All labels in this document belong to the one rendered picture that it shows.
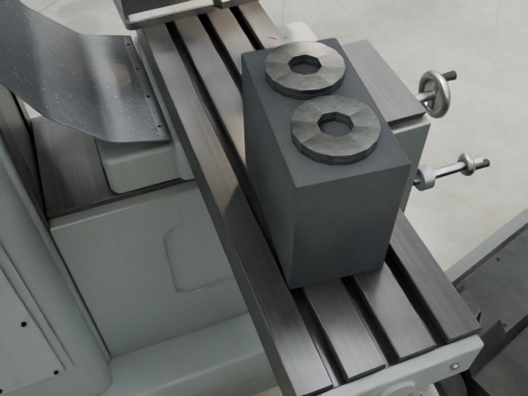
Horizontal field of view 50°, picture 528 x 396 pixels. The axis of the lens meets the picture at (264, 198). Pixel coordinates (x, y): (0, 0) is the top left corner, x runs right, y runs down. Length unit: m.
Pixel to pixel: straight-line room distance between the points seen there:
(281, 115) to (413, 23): 2.36
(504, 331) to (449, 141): 1.28
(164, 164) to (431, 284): 0.53
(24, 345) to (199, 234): 0.41
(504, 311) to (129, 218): 0.73
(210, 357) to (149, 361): 0.15
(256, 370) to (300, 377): 0.90
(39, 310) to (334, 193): 0.75
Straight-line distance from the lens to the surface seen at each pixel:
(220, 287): 1.38
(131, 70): 1.11
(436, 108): 1.44
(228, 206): 0.76
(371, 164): 0.56
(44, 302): 1.16
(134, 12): 1.09
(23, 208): 1.00
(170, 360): 1.50
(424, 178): 1.37
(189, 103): 0.91
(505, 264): 1.25
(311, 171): 0.55
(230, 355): 1.49
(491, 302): 1.19
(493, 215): 2.12
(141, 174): 1.03
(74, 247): 1.13
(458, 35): 2.91
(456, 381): 1.11
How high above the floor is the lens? 1.55
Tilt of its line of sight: 50 degrees down
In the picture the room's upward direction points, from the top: straight up
